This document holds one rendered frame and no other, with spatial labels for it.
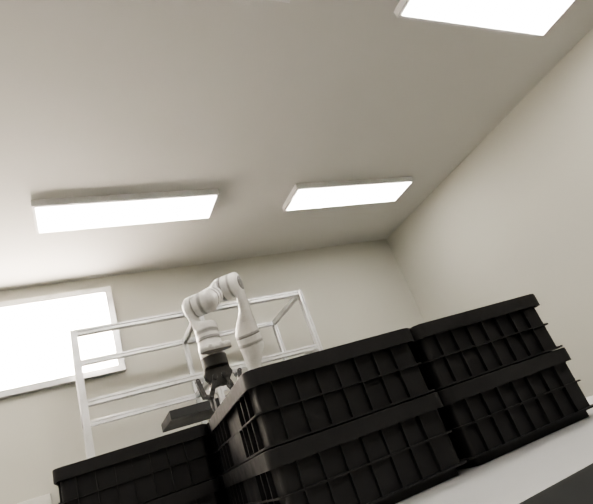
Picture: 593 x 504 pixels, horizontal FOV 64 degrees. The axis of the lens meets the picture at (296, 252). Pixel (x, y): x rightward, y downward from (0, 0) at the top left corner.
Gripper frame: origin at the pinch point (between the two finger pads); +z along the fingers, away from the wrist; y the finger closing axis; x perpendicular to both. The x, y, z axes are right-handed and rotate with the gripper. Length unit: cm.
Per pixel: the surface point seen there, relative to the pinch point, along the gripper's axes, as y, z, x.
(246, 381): 11, 8, 70
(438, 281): -300, -96, -244
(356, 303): -222, -106, -285
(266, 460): 12, 19, 70
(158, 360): -12, -92, -271
